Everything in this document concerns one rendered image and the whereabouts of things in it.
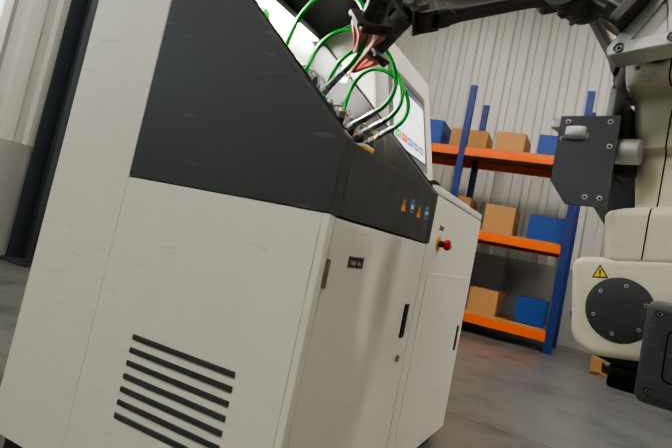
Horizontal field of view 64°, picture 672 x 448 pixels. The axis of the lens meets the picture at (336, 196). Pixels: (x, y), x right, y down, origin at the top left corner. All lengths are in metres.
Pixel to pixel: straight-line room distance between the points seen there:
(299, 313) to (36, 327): 0.79
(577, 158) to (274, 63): 0.66
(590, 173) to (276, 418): 0.74
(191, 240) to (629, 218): 0.88
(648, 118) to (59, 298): 1.38
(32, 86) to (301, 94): 4.50
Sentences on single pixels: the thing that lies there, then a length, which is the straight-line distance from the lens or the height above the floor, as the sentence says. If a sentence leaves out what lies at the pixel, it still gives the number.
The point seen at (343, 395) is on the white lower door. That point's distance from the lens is 1.35.
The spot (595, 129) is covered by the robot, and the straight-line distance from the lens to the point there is 1.03.
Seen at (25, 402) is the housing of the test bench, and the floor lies 0.17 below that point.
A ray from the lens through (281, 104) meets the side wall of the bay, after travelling 1.19.
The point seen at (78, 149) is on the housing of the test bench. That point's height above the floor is 0.84.
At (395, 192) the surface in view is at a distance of 1.38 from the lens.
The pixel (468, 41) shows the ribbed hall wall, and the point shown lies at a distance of 8.86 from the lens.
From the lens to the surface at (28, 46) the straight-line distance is 5.48.
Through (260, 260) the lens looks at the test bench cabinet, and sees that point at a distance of 1.14.
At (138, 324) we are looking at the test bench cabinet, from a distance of 1.36.
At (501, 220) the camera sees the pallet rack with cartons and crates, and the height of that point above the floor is 1.38.
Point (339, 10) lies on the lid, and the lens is 1.97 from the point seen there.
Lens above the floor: 0.74
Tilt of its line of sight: 5 degrees up
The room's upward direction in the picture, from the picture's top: 12 degrees clockwise
